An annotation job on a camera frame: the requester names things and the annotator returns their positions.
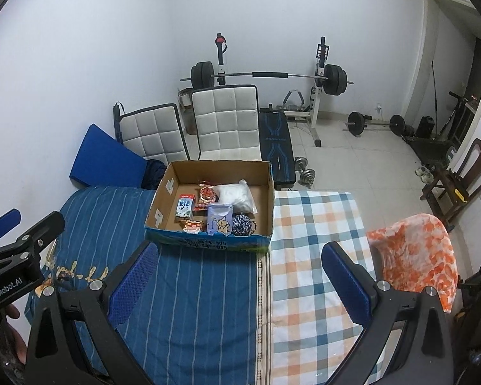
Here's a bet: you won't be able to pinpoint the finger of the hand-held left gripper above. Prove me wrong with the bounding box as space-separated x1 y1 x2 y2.
12 211 66 267
0 209 22 253

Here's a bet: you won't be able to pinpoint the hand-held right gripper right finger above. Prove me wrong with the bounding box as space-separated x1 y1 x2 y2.
321 242 454 385

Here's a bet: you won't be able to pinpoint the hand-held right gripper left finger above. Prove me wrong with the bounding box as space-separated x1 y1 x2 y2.
25 242 160 385

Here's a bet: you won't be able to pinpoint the panda print snack packet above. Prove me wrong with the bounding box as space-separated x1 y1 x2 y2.
181 218 207 234

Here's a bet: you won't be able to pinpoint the white blue milk carton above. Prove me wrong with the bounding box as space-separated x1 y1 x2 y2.
176 193 196 220

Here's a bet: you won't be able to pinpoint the cardboard box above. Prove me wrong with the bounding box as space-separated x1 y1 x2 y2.
144 160 275 254

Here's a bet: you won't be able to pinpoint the light blue pouch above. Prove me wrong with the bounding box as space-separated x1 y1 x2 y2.
206 202 234 235

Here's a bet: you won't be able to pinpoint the red snack packet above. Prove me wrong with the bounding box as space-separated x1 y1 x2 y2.
196 182 219 211

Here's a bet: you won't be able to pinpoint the blue white yarn ball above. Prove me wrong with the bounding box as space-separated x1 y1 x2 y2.
231 212 258 236

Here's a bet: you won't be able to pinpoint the white stuffed plastic bag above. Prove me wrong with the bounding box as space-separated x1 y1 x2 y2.
213 180 259 214

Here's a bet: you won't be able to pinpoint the person's left hand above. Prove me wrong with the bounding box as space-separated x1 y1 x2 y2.
0 304 29 365

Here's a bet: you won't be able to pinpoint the plaid bed sheet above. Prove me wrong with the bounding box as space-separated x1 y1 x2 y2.
254 190 387 385

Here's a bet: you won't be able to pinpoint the blue striped blanket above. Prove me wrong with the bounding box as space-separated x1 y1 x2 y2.
26 185 261 385

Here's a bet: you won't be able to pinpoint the orange floral towel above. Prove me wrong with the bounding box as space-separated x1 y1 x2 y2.
366 213 458 314

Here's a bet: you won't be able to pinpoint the blue foam mat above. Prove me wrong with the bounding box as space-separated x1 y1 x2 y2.
69 124 148 188

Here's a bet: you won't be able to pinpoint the dark blue cloth bundle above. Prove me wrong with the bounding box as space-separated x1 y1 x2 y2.
142 159 167 190

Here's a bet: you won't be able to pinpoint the chrome dumbbells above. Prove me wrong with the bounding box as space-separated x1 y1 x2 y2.
294 156 316 188

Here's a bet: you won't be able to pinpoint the black weight bench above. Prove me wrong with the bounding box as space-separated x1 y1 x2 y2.
259 106 296 191

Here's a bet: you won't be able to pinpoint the white padded chair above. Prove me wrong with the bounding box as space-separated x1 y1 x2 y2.
120 103 191 166
191 84 262 161

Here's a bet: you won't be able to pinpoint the short barbell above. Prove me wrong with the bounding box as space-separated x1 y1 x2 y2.
342 111 405 138

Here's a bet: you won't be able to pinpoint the dark wooden chair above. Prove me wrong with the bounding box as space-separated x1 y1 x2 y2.
420 138 481 231

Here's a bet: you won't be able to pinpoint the black speaker box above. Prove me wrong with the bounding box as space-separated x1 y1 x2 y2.
416 116 434 138

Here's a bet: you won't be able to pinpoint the white barbell rack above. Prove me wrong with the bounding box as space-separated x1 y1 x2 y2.
213 32 337 147

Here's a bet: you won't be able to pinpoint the long barbell with black plates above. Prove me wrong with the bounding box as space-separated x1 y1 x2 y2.
180 61 355 97

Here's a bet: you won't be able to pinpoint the grey handle exerciser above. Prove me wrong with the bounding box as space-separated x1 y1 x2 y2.
283 89 305 110

